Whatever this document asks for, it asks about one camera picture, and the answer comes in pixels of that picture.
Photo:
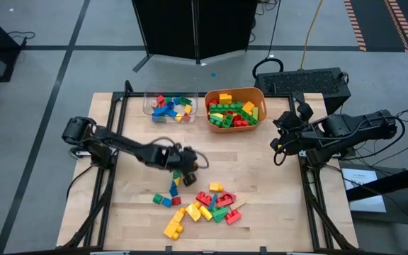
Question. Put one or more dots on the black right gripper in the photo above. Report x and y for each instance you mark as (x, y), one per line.
(305, 138)

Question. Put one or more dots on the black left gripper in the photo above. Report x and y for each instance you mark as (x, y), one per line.
(182, 157)

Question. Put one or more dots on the light green long block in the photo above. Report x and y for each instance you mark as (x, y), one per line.
(255, 113)

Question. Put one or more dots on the red hollow building block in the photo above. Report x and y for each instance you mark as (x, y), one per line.
(226, 200)

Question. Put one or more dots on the green long studded block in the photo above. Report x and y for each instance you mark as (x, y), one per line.
(250, 118)
(225, 107)

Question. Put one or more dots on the orange plastic bin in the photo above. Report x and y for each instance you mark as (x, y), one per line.
(243, 92)

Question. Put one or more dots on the small yellow block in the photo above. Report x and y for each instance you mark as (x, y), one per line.
(178, 117)
(187, 109)

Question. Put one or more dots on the green building block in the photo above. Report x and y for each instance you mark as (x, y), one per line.
(216, 122)
(227, 121)
(220, 214)

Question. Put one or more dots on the small blue block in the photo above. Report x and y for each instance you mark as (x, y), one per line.
(166, 202)
(176, 101)
(161, 111)
(173, 192)
(170, 105)

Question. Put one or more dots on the small cylinder block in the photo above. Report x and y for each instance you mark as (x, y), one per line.
(154, 104)

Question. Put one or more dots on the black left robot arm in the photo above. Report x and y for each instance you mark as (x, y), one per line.
(119, 141)

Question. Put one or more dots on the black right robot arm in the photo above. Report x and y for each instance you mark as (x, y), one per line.
(360, 125)

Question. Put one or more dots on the yellow triangle block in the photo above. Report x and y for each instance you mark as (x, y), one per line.
(178, 182)

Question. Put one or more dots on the blue triangle block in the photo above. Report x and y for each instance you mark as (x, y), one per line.
(173, 184)

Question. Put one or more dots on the small red block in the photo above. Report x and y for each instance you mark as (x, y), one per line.
(186, 118)
(176, 200)

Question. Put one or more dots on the yellow hollow building block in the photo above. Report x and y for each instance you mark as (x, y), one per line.
(192, 211)

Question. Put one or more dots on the blue long block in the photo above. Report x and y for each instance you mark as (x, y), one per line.
(213, 203)

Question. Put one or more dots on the yellow cylinder block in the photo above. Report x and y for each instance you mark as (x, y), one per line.
(205, 212)

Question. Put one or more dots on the large yellow building block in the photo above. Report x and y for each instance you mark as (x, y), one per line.
(173, 229)

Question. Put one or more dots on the plain wooden plank block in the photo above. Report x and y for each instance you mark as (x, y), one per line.
(238, 203)

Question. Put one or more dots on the clear plastic container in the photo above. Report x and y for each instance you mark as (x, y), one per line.
(147, 113)

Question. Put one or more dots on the small green studded block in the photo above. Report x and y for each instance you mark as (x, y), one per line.
(185, 101)

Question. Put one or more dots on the white paper sheet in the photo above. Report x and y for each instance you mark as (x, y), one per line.
(363, 191)

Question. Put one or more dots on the black metal stand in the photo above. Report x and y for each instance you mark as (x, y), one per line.
(402, 177)

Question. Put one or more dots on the black orange striped floor mat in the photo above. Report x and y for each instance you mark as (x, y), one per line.
(377, 21)

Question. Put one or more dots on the black folding screen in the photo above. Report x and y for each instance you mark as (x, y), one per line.
(168, 28)

